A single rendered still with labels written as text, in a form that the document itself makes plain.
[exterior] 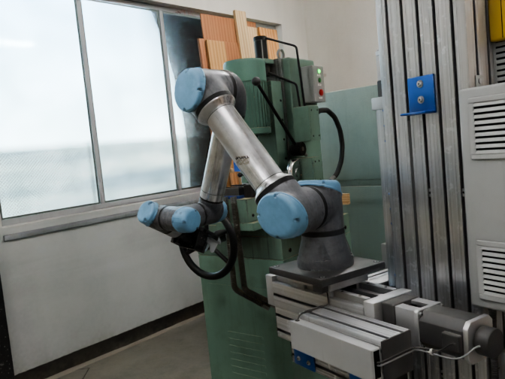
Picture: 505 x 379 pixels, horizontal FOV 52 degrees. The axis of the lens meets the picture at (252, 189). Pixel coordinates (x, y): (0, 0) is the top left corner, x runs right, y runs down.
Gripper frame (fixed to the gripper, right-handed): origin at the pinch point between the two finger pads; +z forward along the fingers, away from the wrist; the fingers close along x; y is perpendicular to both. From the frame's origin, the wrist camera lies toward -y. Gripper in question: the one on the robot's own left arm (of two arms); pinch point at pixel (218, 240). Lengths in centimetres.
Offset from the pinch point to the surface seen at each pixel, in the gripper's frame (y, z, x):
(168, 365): 53, 85, -88
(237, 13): -193, 90, -130
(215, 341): 34, 45, -26
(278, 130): -57, 26, -8
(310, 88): -81, 31, -1
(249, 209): -15.4, 9.4, 2.2
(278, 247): -6.0, 24.1, 8.5
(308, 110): -67, 28, 3
